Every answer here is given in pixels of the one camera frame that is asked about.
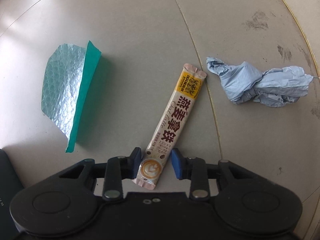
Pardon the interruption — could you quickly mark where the oat latte sachet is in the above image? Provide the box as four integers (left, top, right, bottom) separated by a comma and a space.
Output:
133, 63, 207, 190

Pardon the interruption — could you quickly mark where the dark teal trash bin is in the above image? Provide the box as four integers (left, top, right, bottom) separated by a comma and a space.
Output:
0, 150, 23, 240

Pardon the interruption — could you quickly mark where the teal bubble mailer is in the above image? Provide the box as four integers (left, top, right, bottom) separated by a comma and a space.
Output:
41, 41, 101, 153

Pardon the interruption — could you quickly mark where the crumpled grey plastic bag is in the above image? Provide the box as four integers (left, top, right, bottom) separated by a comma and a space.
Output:
207, 57, 314, 108

